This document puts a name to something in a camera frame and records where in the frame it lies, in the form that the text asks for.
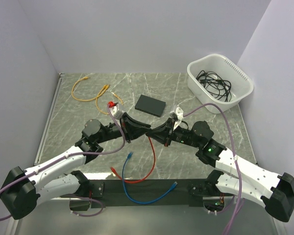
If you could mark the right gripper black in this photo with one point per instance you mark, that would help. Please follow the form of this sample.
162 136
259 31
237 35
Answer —
164 129

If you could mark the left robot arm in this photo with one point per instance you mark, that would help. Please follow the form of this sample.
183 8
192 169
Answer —
24 189

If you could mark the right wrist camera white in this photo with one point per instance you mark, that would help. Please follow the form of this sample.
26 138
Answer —
178 115

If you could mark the black network switch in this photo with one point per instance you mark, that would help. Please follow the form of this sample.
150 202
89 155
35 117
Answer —
150 105

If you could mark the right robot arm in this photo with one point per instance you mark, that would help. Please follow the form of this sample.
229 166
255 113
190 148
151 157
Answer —
273 191

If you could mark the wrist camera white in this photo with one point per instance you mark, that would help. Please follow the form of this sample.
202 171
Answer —
115 109
178 115

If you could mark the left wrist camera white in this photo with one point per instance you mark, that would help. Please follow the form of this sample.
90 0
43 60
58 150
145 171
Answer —
115 109

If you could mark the white plastic basin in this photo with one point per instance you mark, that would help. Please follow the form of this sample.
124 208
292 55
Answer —
216 79

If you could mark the aluminium rail frame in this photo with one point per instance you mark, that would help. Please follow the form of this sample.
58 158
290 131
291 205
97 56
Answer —
12 224

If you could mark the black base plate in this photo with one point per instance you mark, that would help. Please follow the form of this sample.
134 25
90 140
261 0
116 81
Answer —
191 192

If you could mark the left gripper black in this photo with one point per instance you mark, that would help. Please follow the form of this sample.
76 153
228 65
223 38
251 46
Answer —
131 127

